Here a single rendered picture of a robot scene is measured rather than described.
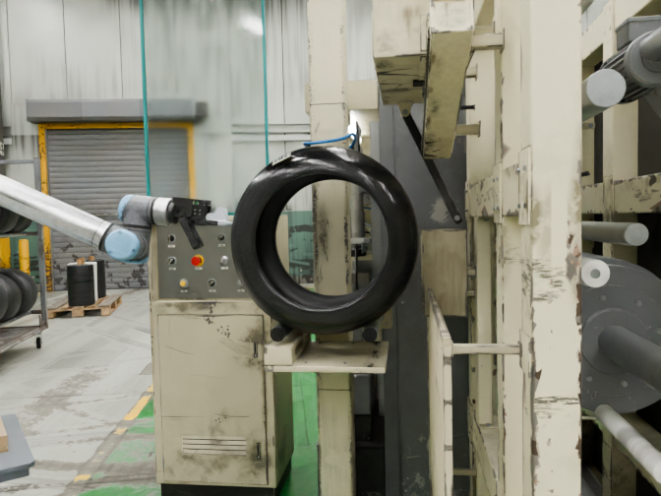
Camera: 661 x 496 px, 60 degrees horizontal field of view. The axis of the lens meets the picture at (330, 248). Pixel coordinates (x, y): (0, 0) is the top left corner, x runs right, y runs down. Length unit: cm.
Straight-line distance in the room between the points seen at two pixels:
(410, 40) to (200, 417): 184
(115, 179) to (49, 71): 230
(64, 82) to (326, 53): 1014
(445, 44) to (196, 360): 174
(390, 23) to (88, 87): 1061
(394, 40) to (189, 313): 155
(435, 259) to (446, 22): 87
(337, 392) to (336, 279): 41
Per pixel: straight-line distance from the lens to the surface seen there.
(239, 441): 266
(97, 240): 182
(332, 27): 217
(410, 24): 150
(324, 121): 209
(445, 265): 199
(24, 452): 194
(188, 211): 187
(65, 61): 1214
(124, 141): 1153
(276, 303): 172
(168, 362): 265
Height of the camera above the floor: 125
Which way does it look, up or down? 3 degrees down
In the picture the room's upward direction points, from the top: 1 degrees counter-clockwise
